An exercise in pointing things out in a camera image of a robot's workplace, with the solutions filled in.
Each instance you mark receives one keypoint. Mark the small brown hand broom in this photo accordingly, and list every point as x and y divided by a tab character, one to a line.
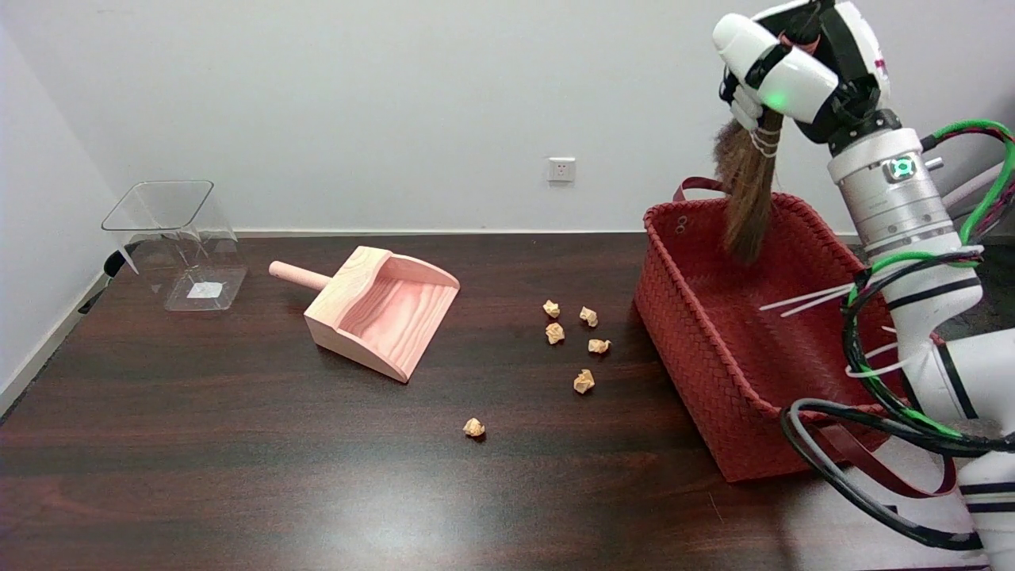
749	186

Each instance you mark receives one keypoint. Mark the clear plastic bin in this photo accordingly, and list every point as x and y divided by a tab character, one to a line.
178	246

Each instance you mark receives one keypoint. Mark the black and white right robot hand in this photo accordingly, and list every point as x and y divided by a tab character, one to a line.
801	63

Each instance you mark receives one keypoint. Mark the red woven basket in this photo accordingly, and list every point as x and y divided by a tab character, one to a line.
761	349

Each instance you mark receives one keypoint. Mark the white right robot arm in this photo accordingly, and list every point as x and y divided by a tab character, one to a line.
928	262

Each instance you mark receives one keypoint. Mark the pink wooden dustpan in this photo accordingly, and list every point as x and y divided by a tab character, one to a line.
381	321

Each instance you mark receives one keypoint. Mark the white wall socket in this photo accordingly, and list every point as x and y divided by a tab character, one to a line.
561	169

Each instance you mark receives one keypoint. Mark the crumpled paper ball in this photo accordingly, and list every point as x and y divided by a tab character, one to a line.
551	308
588	316
584	381
555	333
599	346
473	428

